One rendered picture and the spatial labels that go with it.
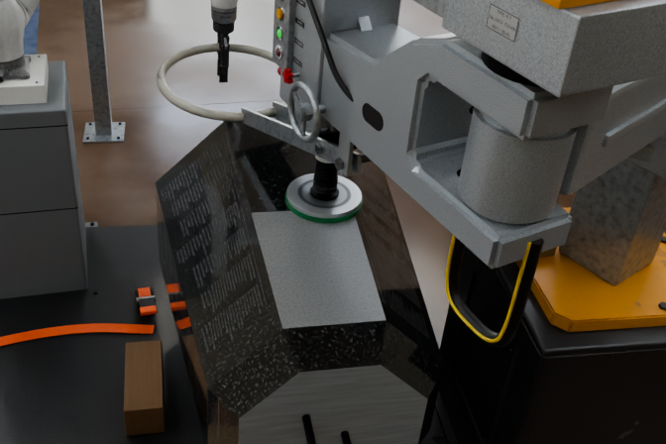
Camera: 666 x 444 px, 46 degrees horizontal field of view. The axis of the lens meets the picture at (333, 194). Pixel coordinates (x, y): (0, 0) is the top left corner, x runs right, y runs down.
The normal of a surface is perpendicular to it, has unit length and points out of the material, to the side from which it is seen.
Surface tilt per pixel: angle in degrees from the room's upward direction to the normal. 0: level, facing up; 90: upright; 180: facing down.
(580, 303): 0
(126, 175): 0
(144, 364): 0
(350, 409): 90
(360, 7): 90
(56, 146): 90
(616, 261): 90
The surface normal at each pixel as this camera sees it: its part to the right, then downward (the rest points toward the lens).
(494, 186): -0.53, 0.44
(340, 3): 0.50, 0.52
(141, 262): 0.08, -0.83
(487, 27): -0.86, 0.22
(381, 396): 0.19, 0.56
